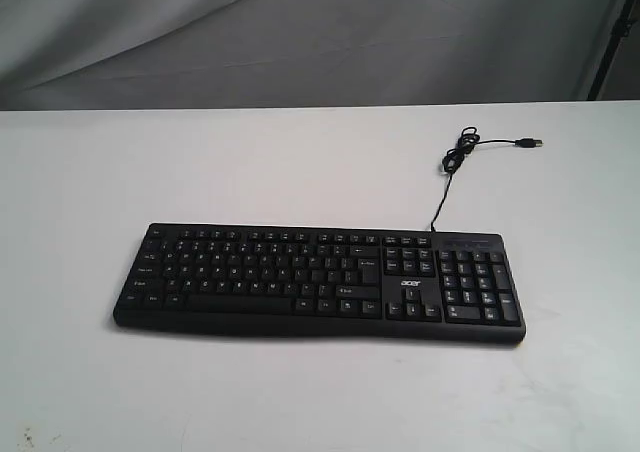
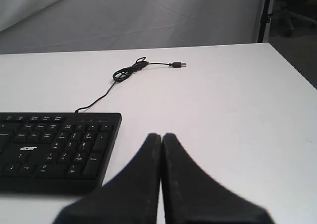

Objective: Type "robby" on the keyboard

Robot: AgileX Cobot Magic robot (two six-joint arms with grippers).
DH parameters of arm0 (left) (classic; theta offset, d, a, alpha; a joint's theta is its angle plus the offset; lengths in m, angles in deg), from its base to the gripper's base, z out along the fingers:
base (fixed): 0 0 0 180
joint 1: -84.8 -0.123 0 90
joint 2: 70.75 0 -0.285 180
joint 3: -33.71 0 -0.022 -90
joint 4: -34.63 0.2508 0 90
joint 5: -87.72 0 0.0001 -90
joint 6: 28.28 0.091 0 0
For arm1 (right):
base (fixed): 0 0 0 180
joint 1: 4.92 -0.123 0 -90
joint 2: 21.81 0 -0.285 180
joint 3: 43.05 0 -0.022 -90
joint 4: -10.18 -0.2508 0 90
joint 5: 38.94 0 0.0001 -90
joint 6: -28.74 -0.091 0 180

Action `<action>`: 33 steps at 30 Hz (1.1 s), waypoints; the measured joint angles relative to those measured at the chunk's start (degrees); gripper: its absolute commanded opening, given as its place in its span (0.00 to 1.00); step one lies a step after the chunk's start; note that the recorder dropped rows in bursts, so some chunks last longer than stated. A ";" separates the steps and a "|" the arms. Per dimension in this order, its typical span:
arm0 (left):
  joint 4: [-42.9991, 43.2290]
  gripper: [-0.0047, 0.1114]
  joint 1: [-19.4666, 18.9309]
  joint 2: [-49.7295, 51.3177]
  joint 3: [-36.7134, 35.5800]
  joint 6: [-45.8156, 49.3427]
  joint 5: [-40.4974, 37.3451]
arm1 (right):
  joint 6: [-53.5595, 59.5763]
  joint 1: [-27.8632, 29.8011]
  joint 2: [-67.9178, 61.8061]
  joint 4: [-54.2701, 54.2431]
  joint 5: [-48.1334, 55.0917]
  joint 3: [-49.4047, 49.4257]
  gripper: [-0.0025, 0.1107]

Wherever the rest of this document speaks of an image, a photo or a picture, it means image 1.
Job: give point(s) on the grey backdrop cloth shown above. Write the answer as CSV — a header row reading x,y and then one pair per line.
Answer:
x,y
186,54

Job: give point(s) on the black Acer keyboard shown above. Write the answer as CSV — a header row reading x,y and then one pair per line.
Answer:
x,y
267,281

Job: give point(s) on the black tripod stand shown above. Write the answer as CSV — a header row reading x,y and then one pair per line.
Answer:
x,y
618,31

